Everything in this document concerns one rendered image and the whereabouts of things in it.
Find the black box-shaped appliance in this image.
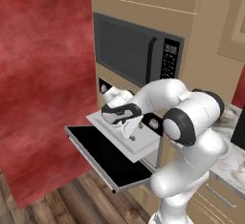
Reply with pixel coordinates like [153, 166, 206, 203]
[231, 103, 245, 151]

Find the black microwave oven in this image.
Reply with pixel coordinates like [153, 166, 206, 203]
[93, 11, 186, 89]

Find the beige drawer front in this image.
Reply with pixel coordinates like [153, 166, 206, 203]
[186, 175, 245, 224]

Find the beige wall cupboard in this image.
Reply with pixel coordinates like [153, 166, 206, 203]
[217, 0, 245, 64]

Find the beige tall cabinet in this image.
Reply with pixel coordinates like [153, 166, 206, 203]
[91, 0, 245, 216]

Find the black microwave door handle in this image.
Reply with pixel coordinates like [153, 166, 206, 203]
[145, 36, 158, 84]

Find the built-in oven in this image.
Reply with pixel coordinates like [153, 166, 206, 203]
[95, 62, 167, 174]

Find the pale grey oven tray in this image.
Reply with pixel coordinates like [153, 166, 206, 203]
[85, 110, 161, 164]

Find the grey drawer handle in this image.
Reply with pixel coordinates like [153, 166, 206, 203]
[205, 183, 238, 210]

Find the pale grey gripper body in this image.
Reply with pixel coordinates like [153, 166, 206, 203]
[120, 119, 144, 142]

